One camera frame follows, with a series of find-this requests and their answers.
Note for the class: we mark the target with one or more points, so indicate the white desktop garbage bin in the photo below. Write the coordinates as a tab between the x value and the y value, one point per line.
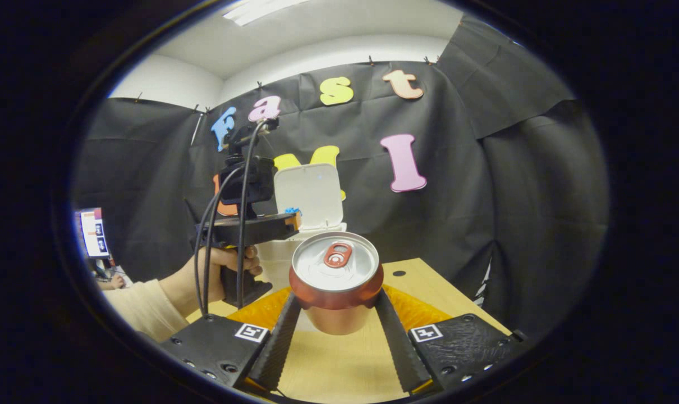
308	196

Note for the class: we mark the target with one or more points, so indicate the computer monitor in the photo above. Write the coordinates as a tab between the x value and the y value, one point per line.
94	233

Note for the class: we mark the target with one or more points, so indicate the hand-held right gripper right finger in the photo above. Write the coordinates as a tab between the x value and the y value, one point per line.
398	348

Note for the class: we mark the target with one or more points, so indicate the blue paper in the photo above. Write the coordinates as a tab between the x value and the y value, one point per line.
292	211

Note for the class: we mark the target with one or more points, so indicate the red pop can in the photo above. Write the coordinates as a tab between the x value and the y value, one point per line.
336	292

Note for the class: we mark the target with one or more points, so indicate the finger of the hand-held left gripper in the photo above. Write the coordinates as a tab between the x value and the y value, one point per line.
293	221

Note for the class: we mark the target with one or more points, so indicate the wooden desktop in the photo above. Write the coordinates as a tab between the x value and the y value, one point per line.
339	365

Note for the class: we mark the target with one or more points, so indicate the black backdrop cloth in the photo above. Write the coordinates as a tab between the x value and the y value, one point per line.
457	196

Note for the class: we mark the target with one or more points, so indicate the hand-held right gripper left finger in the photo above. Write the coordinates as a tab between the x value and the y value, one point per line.
278	348

